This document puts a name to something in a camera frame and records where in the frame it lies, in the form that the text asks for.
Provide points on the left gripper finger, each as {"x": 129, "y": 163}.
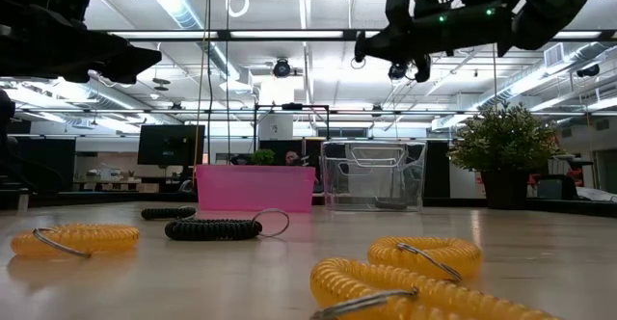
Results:
{"x": 130, "y": 62}

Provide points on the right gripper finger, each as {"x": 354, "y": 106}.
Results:
{"x": 393, "y": 40}

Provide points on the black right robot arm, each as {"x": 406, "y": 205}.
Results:
{"x": 544, "y": 7}

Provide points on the black background monitor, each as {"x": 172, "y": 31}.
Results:
{"x": 171, "y": 145}

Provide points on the artificial green potted plant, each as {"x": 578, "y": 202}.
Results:
{"x": 503, "y": 141}

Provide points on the clear plastic bin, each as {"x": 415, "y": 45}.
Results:
{"x": 371, "y": 180}

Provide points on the person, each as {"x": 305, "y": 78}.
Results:
{"x": 291, "y": 158}

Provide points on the small background plant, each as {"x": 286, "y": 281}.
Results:
{"x": 263, "y": 157}

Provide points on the pink plastic bin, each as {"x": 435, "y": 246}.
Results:
{"x": 255, "y": 190}

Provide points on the black overhead camera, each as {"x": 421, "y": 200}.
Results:
{"x": 282, "y": 68}

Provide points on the black background rig frame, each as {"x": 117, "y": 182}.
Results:
{"x": 255, "y": 132}

